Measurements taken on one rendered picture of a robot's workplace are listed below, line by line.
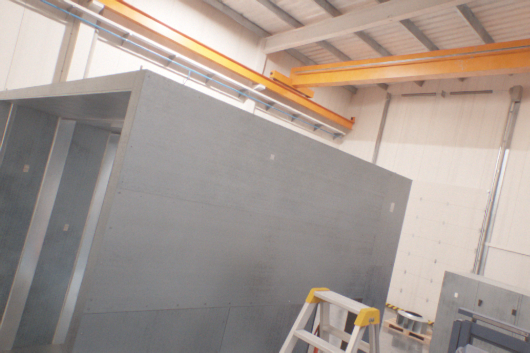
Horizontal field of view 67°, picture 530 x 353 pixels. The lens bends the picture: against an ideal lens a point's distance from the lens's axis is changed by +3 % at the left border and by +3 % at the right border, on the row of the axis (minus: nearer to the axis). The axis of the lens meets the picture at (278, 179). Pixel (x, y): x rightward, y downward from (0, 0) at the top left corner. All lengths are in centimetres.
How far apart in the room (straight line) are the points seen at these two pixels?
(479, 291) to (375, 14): 667
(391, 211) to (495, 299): 531
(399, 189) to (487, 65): 690
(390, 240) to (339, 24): 847
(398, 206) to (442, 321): 558
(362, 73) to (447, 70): 245
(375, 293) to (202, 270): 181
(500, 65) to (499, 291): 472
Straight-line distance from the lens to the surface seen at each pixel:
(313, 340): 218
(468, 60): 1041
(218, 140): 211
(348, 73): 1207
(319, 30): 1177
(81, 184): 550
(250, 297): 249
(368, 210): 322
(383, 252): 354
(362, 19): 1094
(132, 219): 195
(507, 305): 855
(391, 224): 355
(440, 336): 902
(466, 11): 1124
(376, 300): 364
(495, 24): 1200
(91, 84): 257
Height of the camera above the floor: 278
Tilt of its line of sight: 2 degrees up
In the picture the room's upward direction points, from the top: 13 degrees clockwise
